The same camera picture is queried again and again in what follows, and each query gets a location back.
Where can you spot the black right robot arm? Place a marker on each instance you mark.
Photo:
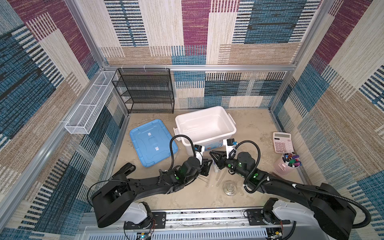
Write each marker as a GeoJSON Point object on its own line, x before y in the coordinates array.
{"type": "Point", "coordinates": [322, 206]}

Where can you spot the white mesh wall basket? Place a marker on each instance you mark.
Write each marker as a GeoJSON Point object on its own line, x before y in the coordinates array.
{"type": "Point", "coordinates": [87, 112]}

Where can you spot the black wire shelf rack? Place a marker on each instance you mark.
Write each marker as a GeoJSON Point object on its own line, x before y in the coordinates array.
{"type": "Point", "coordinates": [145, 90]}

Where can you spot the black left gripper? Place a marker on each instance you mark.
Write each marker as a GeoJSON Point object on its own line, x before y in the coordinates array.
{"type": "Point", "coordinates": [205, 169]}

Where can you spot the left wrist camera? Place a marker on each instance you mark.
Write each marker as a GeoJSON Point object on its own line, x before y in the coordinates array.
{"type": "Point", "coordinates": [199, 151]}

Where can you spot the glass flask with stopper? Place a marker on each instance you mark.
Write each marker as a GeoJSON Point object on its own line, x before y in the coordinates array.
{"type": "Point", "coordinates": [229, 188]}

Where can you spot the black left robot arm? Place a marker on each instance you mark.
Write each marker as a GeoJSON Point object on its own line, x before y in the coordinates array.
{"type": "Point", "coordinates": [117, 198]}

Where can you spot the blue plastic bin lid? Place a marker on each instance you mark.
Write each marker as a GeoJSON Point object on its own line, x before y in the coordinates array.
{"type": "Point", "coordinates": [151, 142]}

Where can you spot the white plastic storage bin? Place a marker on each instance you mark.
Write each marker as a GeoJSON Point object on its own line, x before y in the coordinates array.
{"type": "Point", "coordinates": [207, 128]}

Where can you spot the blue capped test tube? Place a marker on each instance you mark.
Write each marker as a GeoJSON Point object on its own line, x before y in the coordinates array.
{"type": "Point", "coordinates": [211, 180]}
{"type": "Point", "coordinates": [204, 179]}
{"type": "Point", "coordinates": [219, 178]}

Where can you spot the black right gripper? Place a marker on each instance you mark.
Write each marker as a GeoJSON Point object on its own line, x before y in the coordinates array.
{"type": "Point", "coordinates": [220, 155]}

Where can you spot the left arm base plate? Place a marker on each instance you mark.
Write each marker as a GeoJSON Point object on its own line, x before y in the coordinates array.
{"type": "Point", "coordinates": [156, 219]}

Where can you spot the pink calculator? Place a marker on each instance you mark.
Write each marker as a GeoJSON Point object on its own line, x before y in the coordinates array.
{"type": "Point", "coordinates": [282, 142]}

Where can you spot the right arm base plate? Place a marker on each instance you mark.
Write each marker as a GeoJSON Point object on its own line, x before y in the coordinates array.
{"type": "Point", "coordinates": [259, 217]}

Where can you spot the pink cup of markers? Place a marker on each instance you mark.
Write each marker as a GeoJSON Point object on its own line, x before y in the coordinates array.
{"type": "Point", "coordinates": [287, 163]}

